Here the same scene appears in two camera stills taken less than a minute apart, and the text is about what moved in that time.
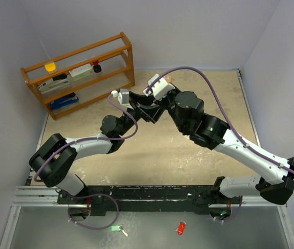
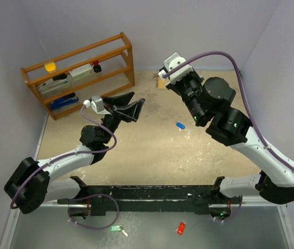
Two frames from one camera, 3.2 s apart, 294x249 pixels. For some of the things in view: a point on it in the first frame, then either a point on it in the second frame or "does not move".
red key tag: x=181 y=227 does not move
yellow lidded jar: x=51 y=68 does not move
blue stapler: x=64 y=100 does not move
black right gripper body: x=170 y=109 -> x=188 y=89
